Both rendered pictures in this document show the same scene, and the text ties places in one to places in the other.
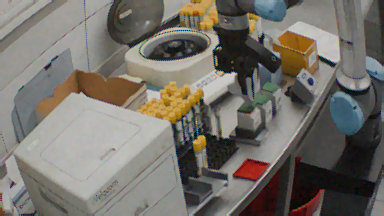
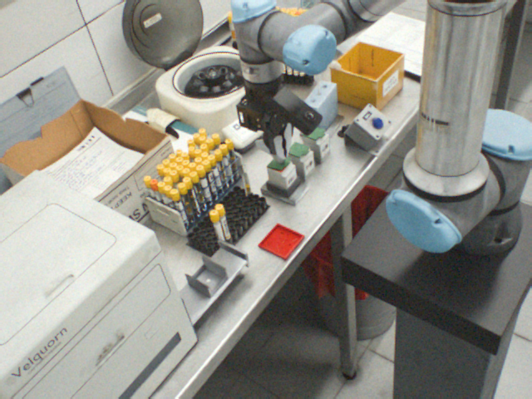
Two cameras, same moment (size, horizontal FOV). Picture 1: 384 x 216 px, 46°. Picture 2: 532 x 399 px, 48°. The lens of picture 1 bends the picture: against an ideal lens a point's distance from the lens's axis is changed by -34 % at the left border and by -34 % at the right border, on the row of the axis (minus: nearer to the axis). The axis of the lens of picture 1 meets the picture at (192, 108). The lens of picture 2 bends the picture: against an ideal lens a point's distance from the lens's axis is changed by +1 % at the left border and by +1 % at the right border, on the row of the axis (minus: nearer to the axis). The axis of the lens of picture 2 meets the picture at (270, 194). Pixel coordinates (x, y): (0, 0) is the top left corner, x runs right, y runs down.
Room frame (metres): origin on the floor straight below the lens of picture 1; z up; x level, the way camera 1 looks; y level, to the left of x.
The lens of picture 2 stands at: (0.38, -0.20, 1.77)
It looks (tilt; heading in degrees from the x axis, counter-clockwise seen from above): 44 degrees down; 6
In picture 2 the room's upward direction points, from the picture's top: 10 degrees counter-clockwise
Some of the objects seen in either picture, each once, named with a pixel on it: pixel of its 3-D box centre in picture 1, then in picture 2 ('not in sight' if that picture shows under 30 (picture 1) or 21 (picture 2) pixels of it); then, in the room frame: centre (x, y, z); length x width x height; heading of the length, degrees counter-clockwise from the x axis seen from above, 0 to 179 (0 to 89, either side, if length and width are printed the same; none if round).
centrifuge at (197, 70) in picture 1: (181, 63); (221, 96); (1.59, 0.01, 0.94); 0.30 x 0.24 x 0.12; 44
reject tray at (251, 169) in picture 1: (251, 169); (281, 241); (1.15, -0.12, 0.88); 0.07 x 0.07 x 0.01; 53
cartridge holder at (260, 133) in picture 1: (249, 130); (283, 185); (1.29, -0.13, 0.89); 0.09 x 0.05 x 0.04; 56
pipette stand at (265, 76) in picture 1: (271, 74); (320, 111); (1.50, -0.23, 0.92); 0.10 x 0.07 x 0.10; 150
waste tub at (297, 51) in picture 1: (297, 54); (367, 77); (1.61, -0.35, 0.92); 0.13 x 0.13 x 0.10; 51
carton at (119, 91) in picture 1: (85, 121); (95, 172); (1.33, 0.28, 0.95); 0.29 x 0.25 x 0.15; 53
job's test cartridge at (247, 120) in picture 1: (249, 120); (282, 176); (1.29, -0.13, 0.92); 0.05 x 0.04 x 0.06; 55
